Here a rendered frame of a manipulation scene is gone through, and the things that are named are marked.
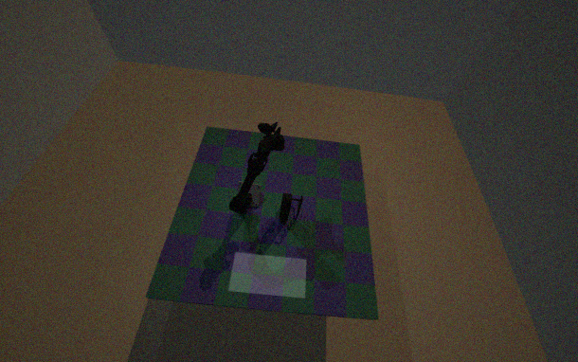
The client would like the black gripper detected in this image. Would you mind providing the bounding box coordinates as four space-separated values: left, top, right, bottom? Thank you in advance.
258 122 284 152

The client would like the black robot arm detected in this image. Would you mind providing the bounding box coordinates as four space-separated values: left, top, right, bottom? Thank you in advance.
229 134 284 215

